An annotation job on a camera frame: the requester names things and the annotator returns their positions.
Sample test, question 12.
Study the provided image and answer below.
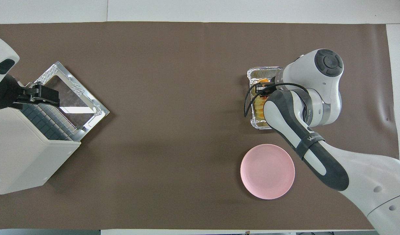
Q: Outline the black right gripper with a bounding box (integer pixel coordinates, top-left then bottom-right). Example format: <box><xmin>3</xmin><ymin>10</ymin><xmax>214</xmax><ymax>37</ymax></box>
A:
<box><xmin>254</xmin><ymin>76</ymin><xmax>282</xmax><ymax>98</ymax></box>

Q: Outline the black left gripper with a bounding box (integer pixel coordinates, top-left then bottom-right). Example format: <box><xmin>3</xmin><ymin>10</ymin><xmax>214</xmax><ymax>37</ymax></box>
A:
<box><xmin>0</xmin><ymin>74</ymin><xmax>61</xmax><ymax>110</ymax></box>

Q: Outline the sliced golden bread loaf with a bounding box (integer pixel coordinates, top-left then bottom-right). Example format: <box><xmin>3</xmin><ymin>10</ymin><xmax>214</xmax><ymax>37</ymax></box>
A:
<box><xmin>255</xmin><ymin>78</ymin><xmax>269</xmax><ymax>120</ymax></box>

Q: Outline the aluminium foil tray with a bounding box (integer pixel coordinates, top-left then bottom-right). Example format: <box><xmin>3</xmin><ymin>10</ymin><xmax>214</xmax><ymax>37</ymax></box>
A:
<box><xmin>247</xmin><ymin>66</ymin><xmax>285</xmax><ymax>130</ymax></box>

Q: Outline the glass oven door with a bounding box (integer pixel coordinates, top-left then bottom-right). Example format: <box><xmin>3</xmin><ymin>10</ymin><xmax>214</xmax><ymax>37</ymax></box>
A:
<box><xmin>34</xmin><ymin>61</ymin><xmax>110</xmax><ymax>141</ymax></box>

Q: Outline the white toaster oven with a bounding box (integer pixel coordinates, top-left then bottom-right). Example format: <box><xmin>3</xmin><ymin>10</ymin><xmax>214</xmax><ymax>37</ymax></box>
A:
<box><xmin>0</xmin><ymin>104</ymin><xmax>81</xmax><ymax>195</ymax></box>

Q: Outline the pink round plate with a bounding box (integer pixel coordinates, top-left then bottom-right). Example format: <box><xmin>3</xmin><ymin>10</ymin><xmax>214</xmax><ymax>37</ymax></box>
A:
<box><xmin>240</xmin><ymin>144</ymin><xmax>296</xmax><ymax>200</ymax></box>

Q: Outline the brown table mat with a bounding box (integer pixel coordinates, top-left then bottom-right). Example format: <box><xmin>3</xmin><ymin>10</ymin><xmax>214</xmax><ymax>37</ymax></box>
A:
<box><xmin>0</xmin><ymin>22</ymin><xmax>400</xmax><ymax>230</ymax></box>

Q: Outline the metal oven wire rack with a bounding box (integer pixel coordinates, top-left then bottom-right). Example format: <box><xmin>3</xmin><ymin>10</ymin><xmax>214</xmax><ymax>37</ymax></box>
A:
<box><xmin>18</xmin><ymin>101</ymin><xmax>79</xmax><ymax>141</ymax></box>

